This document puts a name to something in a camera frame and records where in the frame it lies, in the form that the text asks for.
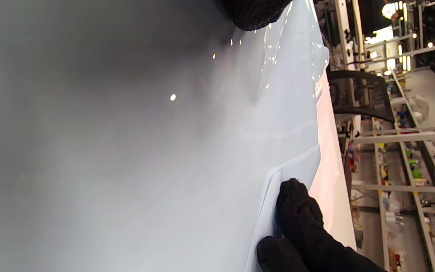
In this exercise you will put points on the row of ceiling light tubes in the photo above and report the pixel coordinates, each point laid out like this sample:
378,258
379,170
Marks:
387,11

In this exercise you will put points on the white storage shelf rack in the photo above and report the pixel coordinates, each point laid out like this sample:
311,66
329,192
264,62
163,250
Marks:
410,138

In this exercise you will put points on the person's left hand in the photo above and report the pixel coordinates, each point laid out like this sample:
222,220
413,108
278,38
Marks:
255,13

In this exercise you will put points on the person's right hand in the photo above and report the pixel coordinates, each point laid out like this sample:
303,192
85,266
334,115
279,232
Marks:
300,226

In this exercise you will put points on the white support pillar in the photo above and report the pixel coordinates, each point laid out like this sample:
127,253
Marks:
344,34

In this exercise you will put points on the black mesh office chair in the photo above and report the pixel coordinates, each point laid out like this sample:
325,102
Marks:
361,94

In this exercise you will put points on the white paper sheet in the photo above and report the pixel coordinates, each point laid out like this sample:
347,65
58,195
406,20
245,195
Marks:
330,170

